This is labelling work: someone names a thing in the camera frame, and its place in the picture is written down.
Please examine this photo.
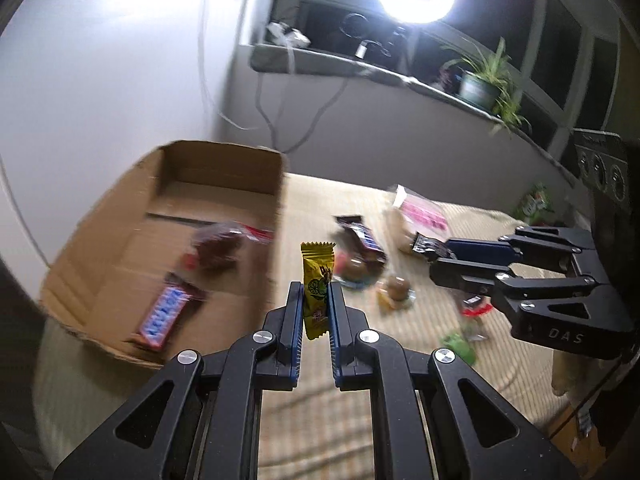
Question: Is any green printed snack packet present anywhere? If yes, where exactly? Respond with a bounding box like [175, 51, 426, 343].
[515, 182, 553, 221]

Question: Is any grey window sill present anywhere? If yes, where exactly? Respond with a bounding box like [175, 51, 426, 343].
[250, 42, 581, 176]

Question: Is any bread packet with pink label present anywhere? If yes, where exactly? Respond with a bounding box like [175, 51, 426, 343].
[385, 185, 451, 256]

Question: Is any white power adapter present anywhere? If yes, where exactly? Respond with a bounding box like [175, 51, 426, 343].
[267, 22, 308, 51]

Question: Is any red snack packet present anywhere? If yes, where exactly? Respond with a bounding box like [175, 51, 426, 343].
[182, 221, 275, 273]

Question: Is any thin white cord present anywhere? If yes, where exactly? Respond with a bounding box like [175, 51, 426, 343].
[199, 0, 261, 133]

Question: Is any clear packet with green snack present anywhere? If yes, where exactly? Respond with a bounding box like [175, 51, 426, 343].
[440, 320, 488, 363]

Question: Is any black round ring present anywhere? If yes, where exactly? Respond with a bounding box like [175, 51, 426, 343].
[342, 12, 372, 41]

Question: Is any small red and white packet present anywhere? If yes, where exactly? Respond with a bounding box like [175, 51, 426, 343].
[460, 292, 493, 318]

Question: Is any potted spider plant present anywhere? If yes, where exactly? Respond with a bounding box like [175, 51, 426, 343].
[440, 37, 531, 136]

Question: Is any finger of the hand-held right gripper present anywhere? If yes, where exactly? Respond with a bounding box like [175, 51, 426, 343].
[429, 258, 632, 361]
[445, 226, 596, 273]

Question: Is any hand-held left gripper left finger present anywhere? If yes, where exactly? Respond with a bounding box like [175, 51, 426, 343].
[52, 281, 306, 480]

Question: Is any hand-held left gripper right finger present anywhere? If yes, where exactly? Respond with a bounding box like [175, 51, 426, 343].
[327, 282, 583, 480]

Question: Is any brown chocolate bar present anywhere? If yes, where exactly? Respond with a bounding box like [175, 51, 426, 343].
[125, 272, 208, 353]
[334, 215, 388, 266]

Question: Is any brown round snack packet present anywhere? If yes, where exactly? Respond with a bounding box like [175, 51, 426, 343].
[377, 275, 416, 311]

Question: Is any cardboard box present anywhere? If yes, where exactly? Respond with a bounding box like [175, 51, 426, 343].
[39, 140, 291, 368]

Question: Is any black cable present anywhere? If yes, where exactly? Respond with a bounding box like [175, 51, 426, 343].
[256, 72, 351, 155]

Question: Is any black light tripod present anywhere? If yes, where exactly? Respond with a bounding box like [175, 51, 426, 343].
[387, 25, 416, 73]

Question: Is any yellow candy packet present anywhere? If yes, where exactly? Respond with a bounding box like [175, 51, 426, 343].
[300, 241, 337, 342]

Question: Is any round jelly cup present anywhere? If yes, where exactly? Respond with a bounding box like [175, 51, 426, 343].
[332, 252, 383, 288]

